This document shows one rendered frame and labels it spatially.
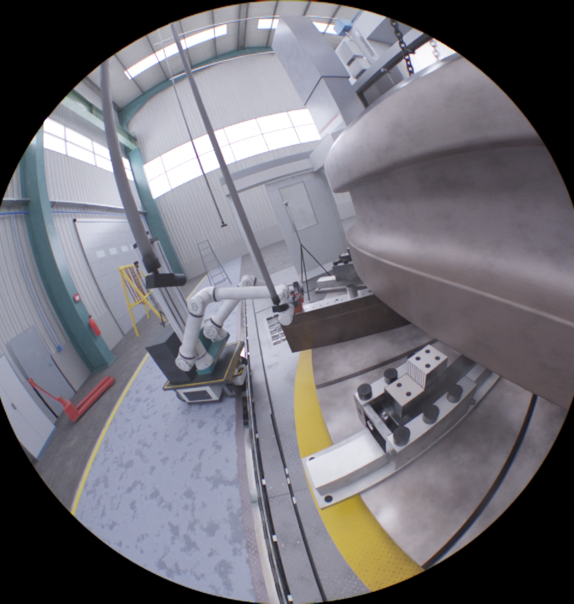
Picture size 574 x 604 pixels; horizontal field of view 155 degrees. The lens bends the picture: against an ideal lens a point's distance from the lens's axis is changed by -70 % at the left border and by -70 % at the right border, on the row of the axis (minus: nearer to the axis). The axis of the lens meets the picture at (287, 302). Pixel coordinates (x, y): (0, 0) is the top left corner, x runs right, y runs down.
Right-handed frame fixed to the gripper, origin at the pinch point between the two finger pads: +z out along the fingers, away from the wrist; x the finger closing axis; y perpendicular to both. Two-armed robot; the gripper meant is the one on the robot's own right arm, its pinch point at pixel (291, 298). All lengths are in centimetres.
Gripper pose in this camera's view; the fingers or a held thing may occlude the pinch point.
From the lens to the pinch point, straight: 161.7
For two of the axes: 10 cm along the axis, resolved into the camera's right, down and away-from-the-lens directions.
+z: 1.3, -4.3, 8.9
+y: -3.3, -8.7, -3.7
